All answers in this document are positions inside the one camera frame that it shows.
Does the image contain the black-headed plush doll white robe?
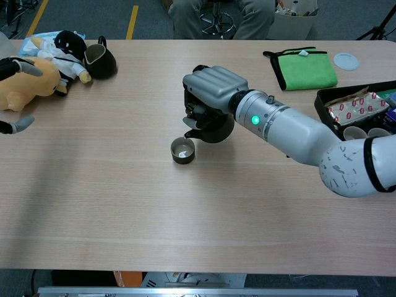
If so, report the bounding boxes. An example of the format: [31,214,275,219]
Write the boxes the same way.
[30,30,93,97]

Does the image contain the green microfiber cloth black trim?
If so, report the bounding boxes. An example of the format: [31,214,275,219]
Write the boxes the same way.
[262,46,338,92]

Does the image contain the black cast iron teapot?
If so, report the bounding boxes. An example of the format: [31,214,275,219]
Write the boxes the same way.
[184,111,236,145]

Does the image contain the seated person grey trousers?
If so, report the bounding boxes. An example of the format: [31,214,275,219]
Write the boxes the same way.
[168,0,276,40]

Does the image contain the dark green tea cup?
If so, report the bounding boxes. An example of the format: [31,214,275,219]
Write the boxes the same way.
[170,137,197,165]

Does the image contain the black plastic tray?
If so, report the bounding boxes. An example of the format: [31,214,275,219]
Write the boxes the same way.
[314,80,396,143]

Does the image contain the silver foil packet red print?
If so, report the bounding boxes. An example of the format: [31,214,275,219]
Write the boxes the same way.
[327,86,390,126]

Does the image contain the chrome stool base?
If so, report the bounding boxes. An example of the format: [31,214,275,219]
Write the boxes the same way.
[199,0,238,40]

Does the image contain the left robot hand grey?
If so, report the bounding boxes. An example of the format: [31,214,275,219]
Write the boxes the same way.
[0,57,43,136]

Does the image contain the white storage bin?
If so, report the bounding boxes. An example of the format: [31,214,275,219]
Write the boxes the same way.
[269,0,319,40]

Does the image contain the white round cable grommet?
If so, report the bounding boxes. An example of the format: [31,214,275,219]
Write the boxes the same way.
[333,52,359,71]

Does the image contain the black tripod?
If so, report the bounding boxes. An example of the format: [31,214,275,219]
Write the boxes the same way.
[355,2,396,41]

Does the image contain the dark ceramic pouring pitcher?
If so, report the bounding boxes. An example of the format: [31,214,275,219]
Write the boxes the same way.
[83,35,118,80]

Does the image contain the black metal frame stand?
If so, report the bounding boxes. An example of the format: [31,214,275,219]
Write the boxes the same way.
[0,0,40,38]

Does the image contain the right robot hand grey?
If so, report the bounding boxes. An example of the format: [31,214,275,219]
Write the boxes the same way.
[181,64,249,139]

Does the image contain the orange object under table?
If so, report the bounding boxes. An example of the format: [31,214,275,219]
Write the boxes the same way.
[113,270,143,288]

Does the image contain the white robot base unit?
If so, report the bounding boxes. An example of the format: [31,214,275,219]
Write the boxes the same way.
[140,272,248,288]

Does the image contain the yellow plush animal toy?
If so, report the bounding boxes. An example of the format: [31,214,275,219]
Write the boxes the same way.
[0,57,67,112]

